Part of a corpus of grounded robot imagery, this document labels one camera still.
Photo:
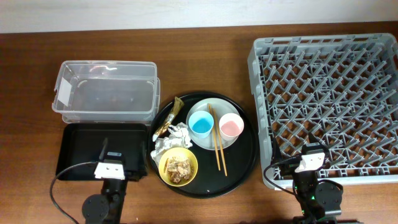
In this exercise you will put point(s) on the right wooden chopstick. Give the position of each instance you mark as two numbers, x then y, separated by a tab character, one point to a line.
220	142

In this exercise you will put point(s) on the left wooden chopstick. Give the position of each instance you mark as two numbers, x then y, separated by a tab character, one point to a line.
214	137

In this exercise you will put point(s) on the wooden chopstick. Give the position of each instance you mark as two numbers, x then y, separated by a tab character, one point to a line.
214	137
220	142

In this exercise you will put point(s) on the grey plate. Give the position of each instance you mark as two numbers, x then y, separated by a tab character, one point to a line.
221	108

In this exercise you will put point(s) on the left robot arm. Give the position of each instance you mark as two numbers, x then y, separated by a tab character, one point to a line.
107	206

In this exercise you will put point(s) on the grey dishwasher rack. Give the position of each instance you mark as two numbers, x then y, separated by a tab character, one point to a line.
340	88

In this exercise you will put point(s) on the pink cup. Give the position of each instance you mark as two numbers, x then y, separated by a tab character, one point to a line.
231	126

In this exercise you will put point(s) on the food scraps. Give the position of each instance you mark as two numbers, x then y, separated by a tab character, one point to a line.
179	169

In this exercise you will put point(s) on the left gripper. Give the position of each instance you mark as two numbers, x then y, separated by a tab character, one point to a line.
140	165

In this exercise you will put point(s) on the black rectangular tray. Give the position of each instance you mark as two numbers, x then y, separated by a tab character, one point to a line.
83	142

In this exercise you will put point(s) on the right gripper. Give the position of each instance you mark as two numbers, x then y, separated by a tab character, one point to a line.
288	167

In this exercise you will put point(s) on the clear plastic bin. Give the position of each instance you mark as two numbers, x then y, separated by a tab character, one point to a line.
107	91

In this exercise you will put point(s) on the blue cup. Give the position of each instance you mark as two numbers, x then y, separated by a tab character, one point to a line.
201	123

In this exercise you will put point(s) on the yellow bowl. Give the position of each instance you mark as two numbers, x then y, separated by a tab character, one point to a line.
177	152

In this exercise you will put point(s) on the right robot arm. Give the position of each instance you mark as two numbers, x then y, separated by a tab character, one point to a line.
319	200

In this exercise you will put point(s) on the round black serving tray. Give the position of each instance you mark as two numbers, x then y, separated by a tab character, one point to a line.
241	157

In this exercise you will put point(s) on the white napkin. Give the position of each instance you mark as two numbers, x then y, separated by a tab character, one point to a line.
178	137

